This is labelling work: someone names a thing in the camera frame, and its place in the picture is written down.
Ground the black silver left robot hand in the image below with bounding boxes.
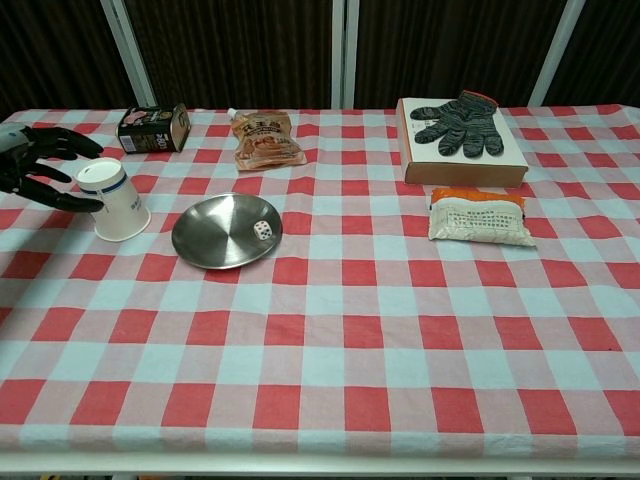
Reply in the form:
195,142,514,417
0,124,106,212

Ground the white paper cup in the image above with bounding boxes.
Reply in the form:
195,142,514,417
74,157,152,244

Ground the dark brown curtain panel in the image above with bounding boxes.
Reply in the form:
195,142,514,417
122,0,334,109
354,0,570,109
543,0,640,107
0,0,140,120

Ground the dark luncheon meat tin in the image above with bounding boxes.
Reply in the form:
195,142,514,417
115,103,192,154

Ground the round stainless steel plate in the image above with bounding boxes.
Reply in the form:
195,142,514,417
171,193,284,270

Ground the orange peanut butter pouch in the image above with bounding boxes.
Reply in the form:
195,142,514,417
227,108,308,173

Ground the red white checkered tablecloth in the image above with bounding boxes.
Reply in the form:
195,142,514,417
0,104,640,459

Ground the grey striped knit glove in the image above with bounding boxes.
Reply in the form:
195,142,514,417
409,89,504,159

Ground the flat white box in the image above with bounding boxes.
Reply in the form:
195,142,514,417
397,97,530,189

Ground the white orange sealed packet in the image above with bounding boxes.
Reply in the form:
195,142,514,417
427,186,537,249

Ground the grey aluminium partition post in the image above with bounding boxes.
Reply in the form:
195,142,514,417
330,0,360,109
98,0,157,108
528,0,587,107

